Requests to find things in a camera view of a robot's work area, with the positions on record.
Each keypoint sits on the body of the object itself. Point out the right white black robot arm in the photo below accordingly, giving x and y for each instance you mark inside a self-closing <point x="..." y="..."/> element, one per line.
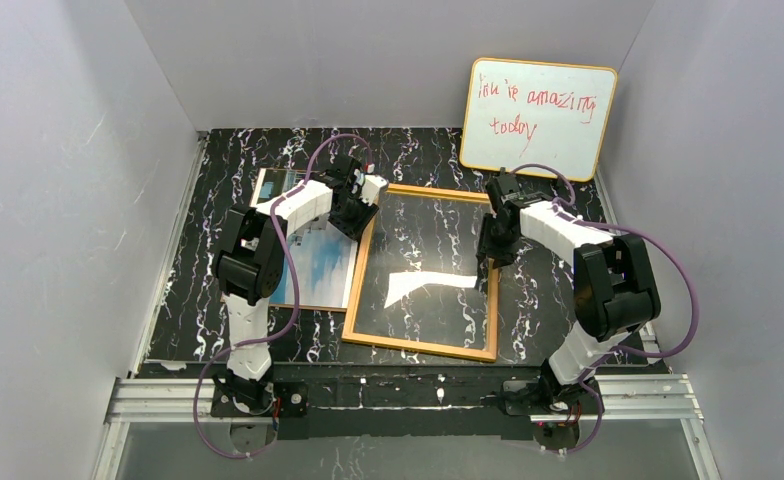
<point x="614" y="288"/>

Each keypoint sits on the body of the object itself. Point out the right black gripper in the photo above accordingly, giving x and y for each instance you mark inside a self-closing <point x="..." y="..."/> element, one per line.
<point x="493" y="244"/>

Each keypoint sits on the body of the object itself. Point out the yellow wooden picture frame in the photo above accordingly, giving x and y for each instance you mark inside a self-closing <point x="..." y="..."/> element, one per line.
<point x="355" y="291"/>

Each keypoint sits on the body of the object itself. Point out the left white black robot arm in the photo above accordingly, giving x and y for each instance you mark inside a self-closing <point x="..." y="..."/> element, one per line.
<point x="253" y="255"/>

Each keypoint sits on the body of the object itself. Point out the whiteboard with red writing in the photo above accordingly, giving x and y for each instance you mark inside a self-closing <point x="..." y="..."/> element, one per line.
<point x="552" y="116"/>

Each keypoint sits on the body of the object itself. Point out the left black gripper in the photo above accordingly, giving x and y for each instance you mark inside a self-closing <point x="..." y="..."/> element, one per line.
<point x="352" y="220"/>

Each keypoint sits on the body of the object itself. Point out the aluminium rail with black bases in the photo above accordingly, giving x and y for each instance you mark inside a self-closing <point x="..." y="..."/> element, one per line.
<point x="331" y="400"/>

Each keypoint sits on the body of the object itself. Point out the building and sky photo board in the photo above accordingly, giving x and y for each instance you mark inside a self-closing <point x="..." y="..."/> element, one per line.
<point x="324" y="257"/>

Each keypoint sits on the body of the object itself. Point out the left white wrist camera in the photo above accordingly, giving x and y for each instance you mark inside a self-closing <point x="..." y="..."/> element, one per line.
<point x="371" y="188"/>

